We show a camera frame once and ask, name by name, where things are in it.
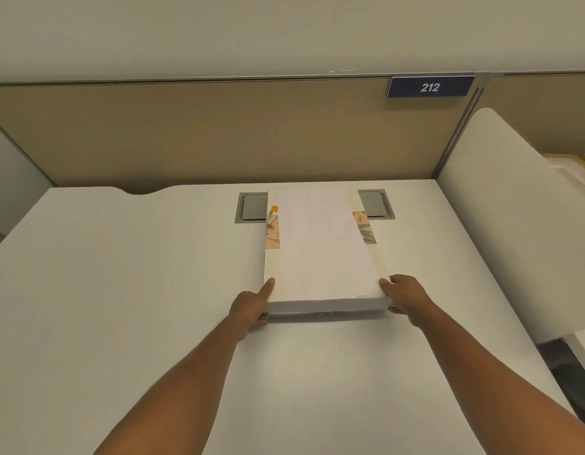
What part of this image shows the person's right hand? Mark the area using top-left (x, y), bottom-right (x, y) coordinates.
top-left (379, 274), bottom-right (437, 328)

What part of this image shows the person's left hand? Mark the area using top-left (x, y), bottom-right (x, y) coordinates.
top-left (228, 278), bottom-right (276, 342)

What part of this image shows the white floral box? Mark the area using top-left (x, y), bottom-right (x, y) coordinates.
top-left (263, 183), bottom-right (392, 317)

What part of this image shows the person's left forearm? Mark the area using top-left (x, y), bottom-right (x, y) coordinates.
top-left (93, 322), bottom-right (241, 455)

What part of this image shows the person's right forearm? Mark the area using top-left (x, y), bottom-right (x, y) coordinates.
top-left (417, 303), bottom-right (585, 455)

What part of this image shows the white rounded side divider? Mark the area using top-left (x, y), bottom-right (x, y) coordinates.
top-left (437, 108), bottom-right (585, 344)

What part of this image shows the dark blue number sign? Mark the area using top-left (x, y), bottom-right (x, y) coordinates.
top-left (386, 76), bottom-right (476, 99)

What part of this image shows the beige neighbouring partition panel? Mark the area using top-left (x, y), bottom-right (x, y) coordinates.
top-left (479, 71), bottom-right (585, 157)

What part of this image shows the grey desk cable hatch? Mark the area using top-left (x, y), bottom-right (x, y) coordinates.
top-left (235, 189), bottom-right (396, 224)

